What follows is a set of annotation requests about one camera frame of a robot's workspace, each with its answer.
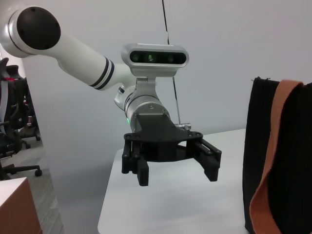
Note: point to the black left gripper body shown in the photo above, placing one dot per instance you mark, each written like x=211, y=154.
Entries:
x=158, y=136

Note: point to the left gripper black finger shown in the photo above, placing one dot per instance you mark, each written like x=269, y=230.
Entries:
x=209, y=161
x=142, y=173

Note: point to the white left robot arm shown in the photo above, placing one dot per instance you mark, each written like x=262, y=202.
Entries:
x=80, y=63

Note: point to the brown cabinet white top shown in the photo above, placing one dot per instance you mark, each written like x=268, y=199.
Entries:
x=19, y=209

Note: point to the black office chair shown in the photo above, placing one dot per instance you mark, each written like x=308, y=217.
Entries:
x=19, y=97
x=9, y=143

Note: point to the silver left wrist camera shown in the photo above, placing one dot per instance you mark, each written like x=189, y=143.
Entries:
x=158, y=57

